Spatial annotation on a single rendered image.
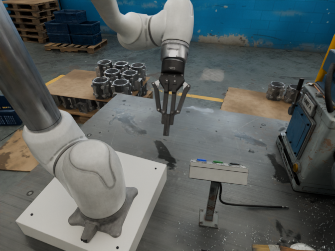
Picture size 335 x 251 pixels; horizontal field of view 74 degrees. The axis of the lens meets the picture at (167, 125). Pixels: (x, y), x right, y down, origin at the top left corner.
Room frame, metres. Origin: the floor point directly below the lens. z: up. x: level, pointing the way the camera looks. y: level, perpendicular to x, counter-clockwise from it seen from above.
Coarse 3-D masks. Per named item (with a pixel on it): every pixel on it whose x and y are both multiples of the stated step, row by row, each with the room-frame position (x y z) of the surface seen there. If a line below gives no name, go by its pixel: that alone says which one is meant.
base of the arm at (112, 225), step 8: (128, 192) 0.51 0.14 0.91; (136, 192) 0.51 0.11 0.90; (128, 200) 0.47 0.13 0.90; (120, 208) 0.42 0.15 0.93; (128, 208) 0.45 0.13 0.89; (72, 216) 0.42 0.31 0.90; (80, 216) 0.42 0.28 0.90; (112, 216) 0.40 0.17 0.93; (120, 216) 0.42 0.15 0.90; (72, 224) 0.40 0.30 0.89; (80, 224) 0.40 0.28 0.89; (88, 224) 0.38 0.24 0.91; (96, 224) 0.38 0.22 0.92; (104, 224) 0.39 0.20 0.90; (112, 224) 0.39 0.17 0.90; (120, 224) 0.39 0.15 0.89; (88, 232) 0.36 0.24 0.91; (104, 232) 0.38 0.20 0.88; (112, 232) 0.37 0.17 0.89; (120, 232) 0.37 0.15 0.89; (88, 240) 0.34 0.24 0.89
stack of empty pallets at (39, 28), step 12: (12, 0) 6.37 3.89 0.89; (24, 0) 6.37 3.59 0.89; (36, 0) 6.37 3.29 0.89; (48, 0) 6.37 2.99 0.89; (12, 12) 6.44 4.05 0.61; (24, 12) 6.40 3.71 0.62; (36, 12) 5.78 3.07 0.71; (48, 12) 6.13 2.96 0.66; (24, 24) 5.99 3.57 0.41; (36, 24) 5.81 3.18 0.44; (24, 36) 5.94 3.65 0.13; (36, 36) 5.83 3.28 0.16
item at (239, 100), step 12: (276, 84) 2.69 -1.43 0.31; (228, 96) 2.67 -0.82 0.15; (240, 96) 2.67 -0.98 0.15; (252, 96) 2.67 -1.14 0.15; (264, 96) 2.67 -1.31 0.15; (276, 96) 2.53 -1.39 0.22; (288, 96) 2.51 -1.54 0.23; (228, 108) 2.35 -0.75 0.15; (240, 108) 2.35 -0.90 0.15; (252, 108) 2.35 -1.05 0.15; (264, 108) 2.35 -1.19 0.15; (276, 108) 2.35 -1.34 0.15; (288, 108) 2.35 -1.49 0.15; (288, 120) 2.09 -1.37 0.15
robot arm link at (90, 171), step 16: (80, 144) 0.47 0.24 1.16; (96, 144) 0.47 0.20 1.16; (64, 160) 0.44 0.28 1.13; (80, 160) 0.42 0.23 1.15; (96, 160) 0.42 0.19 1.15; (112, 160) 0.44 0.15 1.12; (64, 176) 0.42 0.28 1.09; (80, 176) 0.39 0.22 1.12; (96, 176) 0.39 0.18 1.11; (112, 176) 0.42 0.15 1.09; (80, 192) 0.38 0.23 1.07; (96, 192) 0.38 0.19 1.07; (112, 192) 0.40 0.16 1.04; (80, 208) 0.39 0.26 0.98; (96, 208) 0.38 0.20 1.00; (112, 208) 0.40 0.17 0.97
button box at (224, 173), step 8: (192, 160) 0.50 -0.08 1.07; (192, 168) 0.46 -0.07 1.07; (200, 168) 0.46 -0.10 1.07; (208, 168) 0.46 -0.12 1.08; (216, 168) 0.46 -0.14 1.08; (224, 168) 0.46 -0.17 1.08; (232, 168) 0.45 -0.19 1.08; (240, 168) 0.45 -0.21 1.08; (192, 176) 0.45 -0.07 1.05; (200, 176) 0.45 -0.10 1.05; (208, 176) 0.45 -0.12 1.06; (216, 176) 0.44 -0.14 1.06; (224, 176) 0.44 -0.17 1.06; (232, 176) 0.44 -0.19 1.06; (240, 176) 0.44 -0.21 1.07; (240, 184) 0.42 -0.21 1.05
